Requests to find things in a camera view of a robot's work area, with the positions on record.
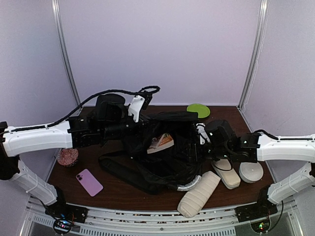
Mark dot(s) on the white bowl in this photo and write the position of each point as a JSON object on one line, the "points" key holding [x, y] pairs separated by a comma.
{"points": [[251, 172]]}

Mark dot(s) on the green orange paperback book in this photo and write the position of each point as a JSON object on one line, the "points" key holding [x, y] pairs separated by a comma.
{"points": [[160, 143]]}

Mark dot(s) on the red patterned small bowl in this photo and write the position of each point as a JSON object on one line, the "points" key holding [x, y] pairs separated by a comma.
{"points": [[68, 157]]}

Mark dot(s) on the green plate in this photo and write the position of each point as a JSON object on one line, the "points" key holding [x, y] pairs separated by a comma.
{"points": [[202, 110]]}

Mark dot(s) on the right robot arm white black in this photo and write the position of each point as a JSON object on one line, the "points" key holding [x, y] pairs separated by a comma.
{"points": [[218, 141]]}

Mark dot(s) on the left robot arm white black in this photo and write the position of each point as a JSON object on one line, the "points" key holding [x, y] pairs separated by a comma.
{"points": [[110, 120]]}

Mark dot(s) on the black student backpack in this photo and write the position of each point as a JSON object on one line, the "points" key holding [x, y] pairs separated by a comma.
{"points": [[168, 168]]}

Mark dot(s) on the beige fabric pencil pouch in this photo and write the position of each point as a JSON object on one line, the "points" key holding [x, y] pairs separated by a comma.
{"points": [[195, 199]]}

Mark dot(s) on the aluminium frame post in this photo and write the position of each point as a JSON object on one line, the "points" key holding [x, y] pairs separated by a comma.
{"points": [[64, 52], [260, 29]]}

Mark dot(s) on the beige glasses case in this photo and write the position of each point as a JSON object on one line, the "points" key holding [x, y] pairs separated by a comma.
{"points": [[226, 172]]}

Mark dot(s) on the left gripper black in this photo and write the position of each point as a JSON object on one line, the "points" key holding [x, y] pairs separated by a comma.
{"points": [[144, 125]]}

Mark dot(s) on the pink smartphone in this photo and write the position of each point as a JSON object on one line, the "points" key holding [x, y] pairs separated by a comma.
{"points": [[89, 182]]}

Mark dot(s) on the left aluminium frame post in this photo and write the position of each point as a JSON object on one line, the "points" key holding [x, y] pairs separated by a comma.
{"points": [[64, 52]]}

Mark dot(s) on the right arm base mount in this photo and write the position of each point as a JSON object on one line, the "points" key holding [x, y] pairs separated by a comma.
{"points": [[258, 213]]}

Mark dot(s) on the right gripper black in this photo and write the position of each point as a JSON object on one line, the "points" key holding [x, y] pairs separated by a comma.
{"points": [[194, 150]]}

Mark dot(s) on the right aluminium frame post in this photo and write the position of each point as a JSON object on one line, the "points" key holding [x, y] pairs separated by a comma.
{"points": [[260, 29]]}

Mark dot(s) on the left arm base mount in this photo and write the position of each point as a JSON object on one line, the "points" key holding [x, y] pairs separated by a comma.
{"points": [[65, 215]]}

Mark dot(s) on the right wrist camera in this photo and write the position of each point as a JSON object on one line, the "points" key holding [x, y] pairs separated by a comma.
{"points": [[202, 133]]}

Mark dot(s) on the front aluminium rail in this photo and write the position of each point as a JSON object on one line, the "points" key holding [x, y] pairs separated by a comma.
{"points": [[220, 221]]}

